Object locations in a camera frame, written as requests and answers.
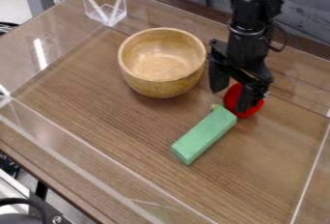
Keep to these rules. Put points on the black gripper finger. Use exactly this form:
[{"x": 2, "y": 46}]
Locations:
[
  {"x": 249, "y": 98},
  {"x": 218, "y": 76}
]

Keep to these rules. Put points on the red fuzzy ball fruit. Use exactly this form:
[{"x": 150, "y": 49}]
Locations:
[{"x": 230, "y": 100}]

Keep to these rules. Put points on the clear acrylic tray enclosure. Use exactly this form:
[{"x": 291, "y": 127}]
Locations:
[{"x": 95, "y": 140}]

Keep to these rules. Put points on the light wooden bowl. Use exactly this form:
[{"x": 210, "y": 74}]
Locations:
[{"x": 162, "y": 62}]

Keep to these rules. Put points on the green rectangular block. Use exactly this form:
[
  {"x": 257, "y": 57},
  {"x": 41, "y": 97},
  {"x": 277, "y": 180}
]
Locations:
[{"x": 200, "y": 138}]

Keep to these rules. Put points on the clear acrylic corner bracket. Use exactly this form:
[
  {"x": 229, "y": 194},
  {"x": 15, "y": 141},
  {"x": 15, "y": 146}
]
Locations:
[{"x": 106, "y": 14}]

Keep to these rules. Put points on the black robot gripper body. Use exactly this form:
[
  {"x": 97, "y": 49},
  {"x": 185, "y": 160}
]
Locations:
[{"x": 252, "y": 71}]

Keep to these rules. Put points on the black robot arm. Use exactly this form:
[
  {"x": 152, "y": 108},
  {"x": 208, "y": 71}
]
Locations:
[{"x": 252, "y": 29}]

